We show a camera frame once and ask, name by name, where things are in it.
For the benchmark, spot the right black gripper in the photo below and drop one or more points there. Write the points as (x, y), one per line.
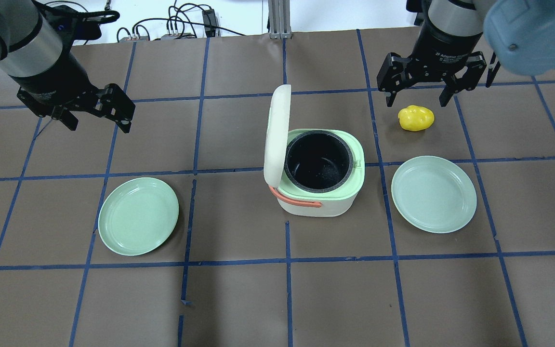
(443, 46)

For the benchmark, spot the green plate near right arm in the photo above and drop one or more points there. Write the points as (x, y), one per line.
(434, 194)

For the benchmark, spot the brown paper table mat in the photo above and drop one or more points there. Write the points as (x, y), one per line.
(238, 270)

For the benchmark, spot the yellow toy fruit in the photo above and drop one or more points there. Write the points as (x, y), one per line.
(415, 118)

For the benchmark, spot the cream rice cooker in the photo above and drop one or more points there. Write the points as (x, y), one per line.
(312, 172)

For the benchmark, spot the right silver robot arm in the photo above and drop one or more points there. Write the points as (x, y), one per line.
(518, 35)

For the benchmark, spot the green plate near left arm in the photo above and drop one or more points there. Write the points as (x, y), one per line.
(138, 216)

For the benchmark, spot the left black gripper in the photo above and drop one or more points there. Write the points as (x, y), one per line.
(59, 78)

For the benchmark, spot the aluminium frame post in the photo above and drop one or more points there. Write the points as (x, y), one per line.
(279, 18)

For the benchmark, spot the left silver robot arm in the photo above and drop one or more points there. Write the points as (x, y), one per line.
(35, 51)

